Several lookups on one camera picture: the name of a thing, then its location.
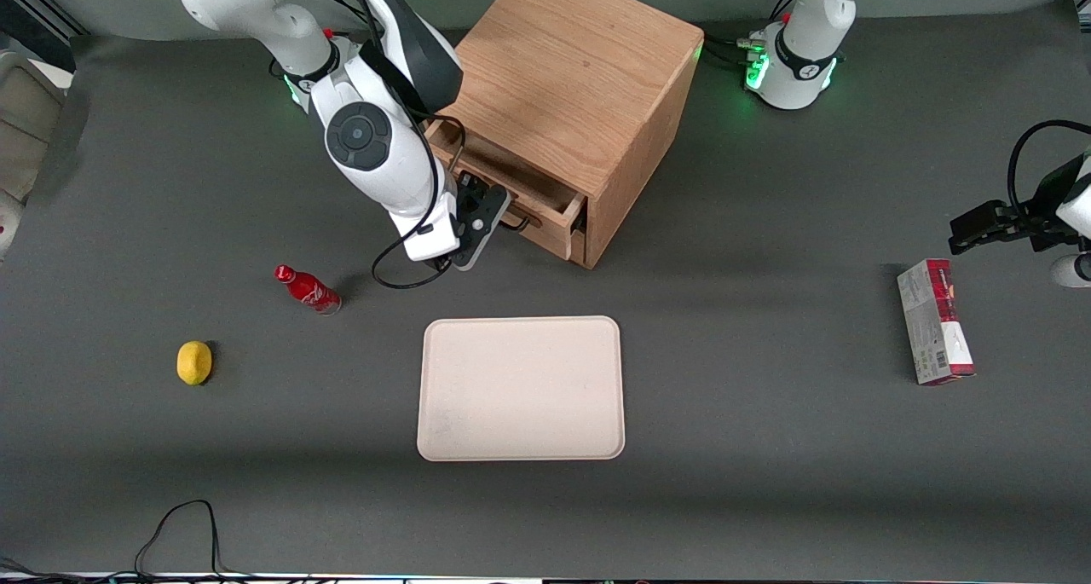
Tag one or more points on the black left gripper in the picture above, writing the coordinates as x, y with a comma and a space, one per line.
1036, 223

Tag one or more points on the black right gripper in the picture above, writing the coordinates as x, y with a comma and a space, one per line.
469, 190

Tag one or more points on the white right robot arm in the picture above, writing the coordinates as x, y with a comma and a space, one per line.
375, 141

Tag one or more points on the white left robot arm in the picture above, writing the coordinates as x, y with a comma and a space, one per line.
801, 21

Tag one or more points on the oak wooden drawer cabinet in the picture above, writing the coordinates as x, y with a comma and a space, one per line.
580, 64

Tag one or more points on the grey and red carton box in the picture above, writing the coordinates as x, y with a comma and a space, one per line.
933, 324

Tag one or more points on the red cola bottle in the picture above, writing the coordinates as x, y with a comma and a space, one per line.
308, 291

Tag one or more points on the cream rectangular tray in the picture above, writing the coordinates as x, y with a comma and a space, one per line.
520, 388

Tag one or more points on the yellow lemon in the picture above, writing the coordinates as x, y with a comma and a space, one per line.
194, 363

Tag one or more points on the beige background box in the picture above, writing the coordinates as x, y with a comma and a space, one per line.
25, 115

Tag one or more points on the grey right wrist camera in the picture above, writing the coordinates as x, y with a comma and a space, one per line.
482, 234

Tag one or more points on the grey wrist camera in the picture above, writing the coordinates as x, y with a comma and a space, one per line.
1072, 271
482, 234

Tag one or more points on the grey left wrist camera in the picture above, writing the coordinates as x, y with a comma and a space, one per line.
1072, 271

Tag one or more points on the aluminium frame rail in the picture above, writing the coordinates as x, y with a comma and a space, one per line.
43, 8

